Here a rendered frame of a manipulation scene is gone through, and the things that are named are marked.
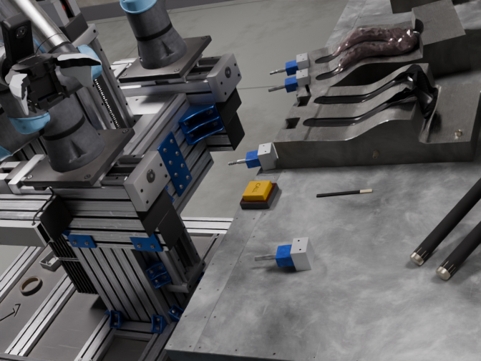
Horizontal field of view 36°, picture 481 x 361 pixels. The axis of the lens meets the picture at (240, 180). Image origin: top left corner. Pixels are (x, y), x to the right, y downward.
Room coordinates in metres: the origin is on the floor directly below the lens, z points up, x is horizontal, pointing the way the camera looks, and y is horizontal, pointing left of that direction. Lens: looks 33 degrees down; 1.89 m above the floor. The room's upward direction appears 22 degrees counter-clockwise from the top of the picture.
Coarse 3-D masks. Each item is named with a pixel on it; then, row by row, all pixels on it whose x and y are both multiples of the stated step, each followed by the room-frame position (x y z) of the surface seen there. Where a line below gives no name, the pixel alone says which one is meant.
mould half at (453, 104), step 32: (320, 96) 1.79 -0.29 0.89; (384, 96) 1.62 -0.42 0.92; (448, 96) 1.60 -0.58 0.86; (480, 96) 1.55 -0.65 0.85; (320, 128) 1.64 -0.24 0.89; (352, 128) 1.58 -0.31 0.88; (384, 128) 1.49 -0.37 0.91; (416, 128) 1.46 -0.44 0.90; (448, 128) 1.46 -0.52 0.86; (288, 160) 1.64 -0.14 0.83; (320, 160) 1.59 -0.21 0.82; (352, 160) 1.55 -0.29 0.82; (384, 160) 1.50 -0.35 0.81; (416, 160) 1.46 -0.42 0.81; (448, 160) 1.41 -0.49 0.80
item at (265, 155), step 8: (264, 144) 1.72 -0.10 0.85; (272, 144) 1.72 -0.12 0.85; (248, 152) 1.73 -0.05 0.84; (256, 152) 1.72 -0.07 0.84; (264, 152) 1.68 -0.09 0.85; (272, 152) 1.69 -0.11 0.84; (240, 160) 1.72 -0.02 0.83; (248, 160) 1.70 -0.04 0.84; (256, 160) 1.69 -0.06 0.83; (264, 160) 1.68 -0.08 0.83; (272, 160) 1.67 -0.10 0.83; (264, 168) 1.68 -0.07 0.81; (272, 168) 1.67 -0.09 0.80
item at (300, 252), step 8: (296, 240) 1.28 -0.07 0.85; (304, 240) 1.27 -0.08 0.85; (280, 248) 1.30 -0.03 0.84; (288, 248) 1.28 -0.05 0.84; (296, 248) 1.26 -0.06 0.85; (304, 248) 1.25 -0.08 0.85; (312, 248) 1.28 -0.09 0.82; (256, 256) 1.31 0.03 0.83; (264, 256) 1.30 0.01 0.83; (272, 256) 1.29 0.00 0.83; (280, 256) 1.27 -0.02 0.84; (288, 256) 1.26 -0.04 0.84; (296, 256) 1.24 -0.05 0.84; (304, 256) 1.24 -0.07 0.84; (312, 256) 1.26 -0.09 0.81; (280, 264) 1.27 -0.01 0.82; (288, 264) 1.26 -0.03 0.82; (296, 264) 1.25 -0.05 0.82; (304, 264) 1.24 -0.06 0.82; (312, 264) 1.25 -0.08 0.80
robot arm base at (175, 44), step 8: (160, 32) 2.06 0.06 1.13; (168, 32) 2.07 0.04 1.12; (176, 32) 2.10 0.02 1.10; (144, 40) 2.07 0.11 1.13; (152, 40) 2.06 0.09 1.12; (160, 40) 2.06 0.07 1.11; (168, 40) 2.06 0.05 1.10; (176, 40) 2.07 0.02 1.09; (184, 40) 2.11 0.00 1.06; (144, 48) 2.07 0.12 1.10; (152, 48) 2.05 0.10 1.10; (160, 48) 2.05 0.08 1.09; (168, 48) 2.05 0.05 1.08; (176, 48) 2.06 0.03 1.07; (184, 48) 2.08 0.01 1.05; (144, 56) 2.07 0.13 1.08; (152, 56) 2.05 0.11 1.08; (160, 56) 2.04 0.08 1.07; (168, 56) 2.04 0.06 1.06; (176, 56) 2.05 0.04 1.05; (144, 64) 2.07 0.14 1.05; (152, 64) 2.05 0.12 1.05; (160, 64) 2.04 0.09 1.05; (168, 64) 2.04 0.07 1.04
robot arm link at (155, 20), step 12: (120, 0) 2.10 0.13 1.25; (132, 0) 2.06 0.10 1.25; (144, 0) 2.06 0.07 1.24; (156, 0) 2.07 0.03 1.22; (132, 12) 2.06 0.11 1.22; (144, 12) 2.06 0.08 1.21; (156, 12) 2.06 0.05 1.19; (132, 24) 2.08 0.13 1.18; (144, 24) 2.06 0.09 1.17; (156, 24) 2.06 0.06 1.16; (168, 24) 2.08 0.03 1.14; (144, 36) 2.06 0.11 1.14
